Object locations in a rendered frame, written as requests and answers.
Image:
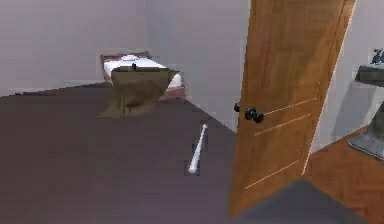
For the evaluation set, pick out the white baseball bat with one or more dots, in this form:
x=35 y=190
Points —
x=197 y=150

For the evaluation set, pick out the olive green blanket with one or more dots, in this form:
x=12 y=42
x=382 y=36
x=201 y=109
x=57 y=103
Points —
x=140 y=88

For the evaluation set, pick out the black round door knob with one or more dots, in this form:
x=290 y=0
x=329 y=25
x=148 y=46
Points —
x=254 y=115

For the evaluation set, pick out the brown bed white mattress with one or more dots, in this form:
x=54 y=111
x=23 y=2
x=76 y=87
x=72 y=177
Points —
x=143 y=65

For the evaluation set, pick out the small black object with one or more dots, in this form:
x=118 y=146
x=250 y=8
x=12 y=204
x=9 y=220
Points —
x=134 y=66

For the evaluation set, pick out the white pillow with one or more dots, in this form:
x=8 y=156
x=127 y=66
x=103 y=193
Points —
x=129 y=57

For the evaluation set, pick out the brown wooden room door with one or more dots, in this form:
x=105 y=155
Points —
x=286 y=100

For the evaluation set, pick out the dark grey faucet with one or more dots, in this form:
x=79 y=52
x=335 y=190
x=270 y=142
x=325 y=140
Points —
x=378 y=56

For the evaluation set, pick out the grey pedestal sink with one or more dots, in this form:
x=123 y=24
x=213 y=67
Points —
x=371 y=113

